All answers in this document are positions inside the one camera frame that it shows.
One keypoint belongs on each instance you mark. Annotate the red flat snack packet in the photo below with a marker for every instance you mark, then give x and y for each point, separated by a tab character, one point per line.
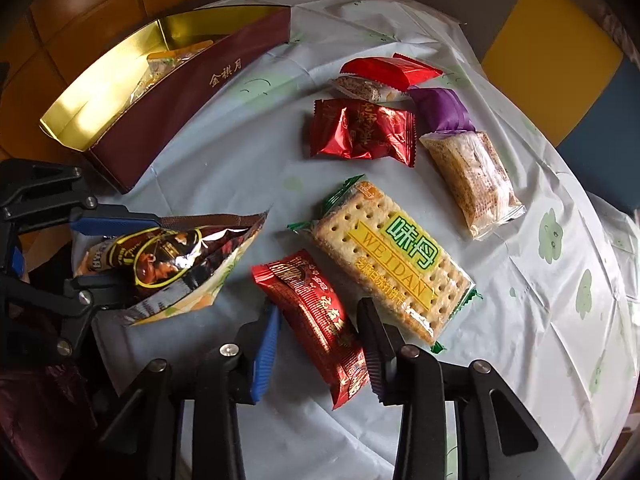
399	71

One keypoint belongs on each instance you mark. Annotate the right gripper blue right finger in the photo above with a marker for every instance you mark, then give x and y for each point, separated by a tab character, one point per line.
497	437

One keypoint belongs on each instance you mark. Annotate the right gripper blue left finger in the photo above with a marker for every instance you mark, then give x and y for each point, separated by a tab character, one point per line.
142	439

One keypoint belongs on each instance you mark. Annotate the green edged biscuit packet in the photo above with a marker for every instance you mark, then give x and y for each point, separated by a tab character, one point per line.
388	254

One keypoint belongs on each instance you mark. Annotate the crinkled red candy packet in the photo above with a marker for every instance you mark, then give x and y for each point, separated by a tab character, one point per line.
355	129

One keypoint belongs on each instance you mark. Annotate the long red gold packet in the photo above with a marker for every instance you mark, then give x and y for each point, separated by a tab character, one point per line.
310	305

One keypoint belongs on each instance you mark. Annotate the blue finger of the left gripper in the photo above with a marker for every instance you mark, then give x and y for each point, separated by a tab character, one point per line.
110	220
103	292

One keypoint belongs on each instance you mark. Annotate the grey yellow blue chair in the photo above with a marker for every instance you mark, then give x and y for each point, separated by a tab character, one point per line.
564	72

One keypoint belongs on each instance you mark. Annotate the brown silver snack packet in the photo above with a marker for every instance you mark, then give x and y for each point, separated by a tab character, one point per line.
170	270

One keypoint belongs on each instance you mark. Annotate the small clear nougat packet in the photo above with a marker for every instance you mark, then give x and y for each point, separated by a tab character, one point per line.
356	87

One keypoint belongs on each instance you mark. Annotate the cloud print tablecloth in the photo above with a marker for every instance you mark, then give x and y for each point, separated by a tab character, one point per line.
556	312

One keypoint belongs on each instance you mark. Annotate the purple snack packet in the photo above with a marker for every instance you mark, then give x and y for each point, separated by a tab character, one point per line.
441	110

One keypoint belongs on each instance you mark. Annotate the orange edged peanut packet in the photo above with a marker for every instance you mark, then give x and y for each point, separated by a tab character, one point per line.
160	64

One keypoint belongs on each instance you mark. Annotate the maroon gold gift box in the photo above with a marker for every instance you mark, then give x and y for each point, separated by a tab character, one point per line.
96	116

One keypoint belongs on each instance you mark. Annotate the clear rice cracker packet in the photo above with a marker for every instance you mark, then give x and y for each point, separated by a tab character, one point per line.
476	177

